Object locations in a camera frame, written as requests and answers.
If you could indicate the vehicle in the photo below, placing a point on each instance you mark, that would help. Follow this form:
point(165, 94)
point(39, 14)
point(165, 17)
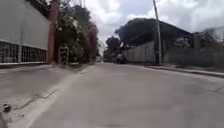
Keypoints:
point(120, 58)

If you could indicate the dark tree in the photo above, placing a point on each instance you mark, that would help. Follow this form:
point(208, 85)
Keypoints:
point(112, 48)

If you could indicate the grey concrete road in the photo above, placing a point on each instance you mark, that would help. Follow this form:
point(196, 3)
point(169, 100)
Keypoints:
point(126, 96)

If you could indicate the leafy trees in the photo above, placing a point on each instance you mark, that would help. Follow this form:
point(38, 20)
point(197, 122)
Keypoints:
point(75, 33)

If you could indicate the grey utility pole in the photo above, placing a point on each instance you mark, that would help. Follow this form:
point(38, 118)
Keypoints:
point(157, 33)

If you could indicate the dark roofed building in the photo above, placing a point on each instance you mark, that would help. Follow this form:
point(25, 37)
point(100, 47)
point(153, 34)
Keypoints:
point(156, 31)

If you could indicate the red brick pillar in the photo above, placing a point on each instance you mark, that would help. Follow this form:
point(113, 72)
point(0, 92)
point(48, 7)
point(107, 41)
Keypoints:
point(52, 33)

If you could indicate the concrete sidewalk kerb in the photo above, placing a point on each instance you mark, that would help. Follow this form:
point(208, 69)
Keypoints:
point(190, 70)

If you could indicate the grey corrugated wall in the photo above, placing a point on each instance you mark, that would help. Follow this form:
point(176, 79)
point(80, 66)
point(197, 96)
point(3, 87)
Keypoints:
point(173, 53)

